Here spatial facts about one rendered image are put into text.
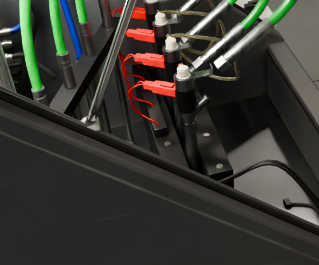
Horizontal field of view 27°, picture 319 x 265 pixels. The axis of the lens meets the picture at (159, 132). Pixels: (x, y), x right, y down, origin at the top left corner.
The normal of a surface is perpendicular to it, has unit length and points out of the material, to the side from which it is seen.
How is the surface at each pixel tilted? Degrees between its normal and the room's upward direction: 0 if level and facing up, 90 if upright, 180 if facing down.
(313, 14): 0
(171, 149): 0
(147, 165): 43
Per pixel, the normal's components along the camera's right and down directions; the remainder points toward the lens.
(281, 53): -0.12, -0.77
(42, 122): 0.57, -0.72
